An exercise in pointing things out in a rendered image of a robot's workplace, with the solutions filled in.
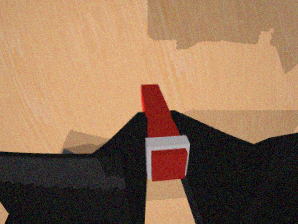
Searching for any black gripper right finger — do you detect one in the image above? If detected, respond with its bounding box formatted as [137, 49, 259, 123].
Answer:
[169, 111, 298, 224]

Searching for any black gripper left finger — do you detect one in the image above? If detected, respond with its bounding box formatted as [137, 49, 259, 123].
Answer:
[0, 112, 149, 224]

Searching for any red square peg with grey band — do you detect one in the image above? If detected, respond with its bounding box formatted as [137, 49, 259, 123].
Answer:
[141, 84, 190, 183]

